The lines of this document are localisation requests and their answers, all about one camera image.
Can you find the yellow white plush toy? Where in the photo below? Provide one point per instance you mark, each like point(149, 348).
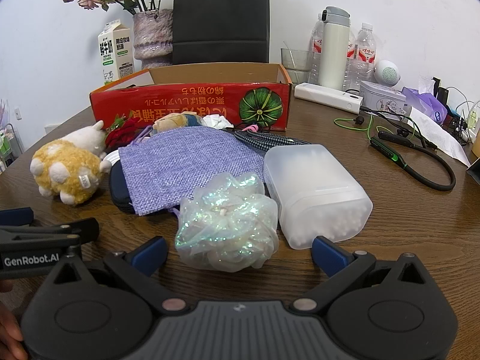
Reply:
point(67, 168)

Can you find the white paper sheet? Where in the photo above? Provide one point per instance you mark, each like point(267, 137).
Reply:
point(435, 131)

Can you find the cluttered storage rack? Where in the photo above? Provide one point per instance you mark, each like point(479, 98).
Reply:
point(7, 138)

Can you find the purple tissue pack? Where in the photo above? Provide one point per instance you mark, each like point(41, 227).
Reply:
point(427, 105)

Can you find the black charger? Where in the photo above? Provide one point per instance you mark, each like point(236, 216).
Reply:
point(442, 92)

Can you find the purple burlap pouch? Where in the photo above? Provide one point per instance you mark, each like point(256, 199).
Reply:
point(187, 161)

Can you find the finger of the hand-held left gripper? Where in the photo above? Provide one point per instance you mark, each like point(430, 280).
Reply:
point(86, 230)
point(15, 216)

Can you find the translucent plastic box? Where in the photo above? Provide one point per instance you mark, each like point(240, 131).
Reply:
point(315, 187)

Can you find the green black neckband earphones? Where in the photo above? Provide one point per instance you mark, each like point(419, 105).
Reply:
point(390, 153)

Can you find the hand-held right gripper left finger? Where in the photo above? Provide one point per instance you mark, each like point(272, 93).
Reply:
point(152, 255)

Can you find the red cardboard box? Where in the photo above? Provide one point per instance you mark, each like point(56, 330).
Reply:
point(168, 101)

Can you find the dark blue case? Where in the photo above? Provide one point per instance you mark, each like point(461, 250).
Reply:
point(118, 183)

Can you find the iridescent mesh bath pouf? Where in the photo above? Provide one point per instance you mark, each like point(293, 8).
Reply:
point(225, 225)

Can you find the white tissue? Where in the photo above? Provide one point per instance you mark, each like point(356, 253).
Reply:
point(217, 122)

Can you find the clear glass cup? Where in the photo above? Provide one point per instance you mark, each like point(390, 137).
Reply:
point(296, 65)

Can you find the white green milk carton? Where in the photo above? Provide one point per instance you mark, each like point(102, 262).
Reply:
point(114, 56)

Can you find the beige blue snack packet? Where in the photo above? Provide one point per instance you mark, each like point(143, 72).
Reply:
point(176, 122)

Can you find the wooden desktop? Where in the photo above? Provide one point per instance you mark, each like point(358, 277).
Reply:
point(393, 225)

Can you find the white thermos bottle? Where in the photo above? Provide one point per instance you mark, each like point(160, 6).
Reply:
point(333, 52)

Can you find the black paper bag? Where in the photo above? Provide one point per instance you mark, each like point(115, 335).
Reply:
point(221, 15)

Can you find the white round lid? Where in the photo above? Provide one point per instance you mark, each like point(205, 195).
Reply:
point(112, 156)

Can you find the clear water bottle red label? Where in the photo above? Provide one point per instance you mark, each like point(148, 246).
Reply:
point(363, 56)
point(317, 45)

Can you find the white printed tin box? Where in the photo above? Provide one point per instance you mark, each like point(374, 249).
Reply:
point(382, 97)

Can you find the red artificial rose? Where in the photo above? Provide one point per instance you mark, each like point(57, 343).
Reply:
point(122, 135)

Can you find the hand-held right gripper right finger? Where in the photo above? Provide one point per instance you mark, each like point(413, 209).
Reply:
point(330, 255)

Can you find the person's left hand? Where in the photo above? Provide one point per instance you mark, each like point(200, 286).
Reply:
point(7, 330)

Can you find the clear stirring straw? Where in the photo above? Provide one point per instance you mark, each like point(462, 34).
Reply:
point(288, 50)

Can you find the white round speaker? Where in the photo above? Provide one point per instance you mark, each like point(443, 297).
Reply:
point(388, 72)

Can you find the white power bank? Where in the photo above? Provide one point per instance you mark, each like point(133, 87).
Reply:
point(326, 95)

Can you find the pink mottled vase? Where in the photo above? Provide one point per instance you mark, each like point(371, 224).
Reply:
point(152, 37)

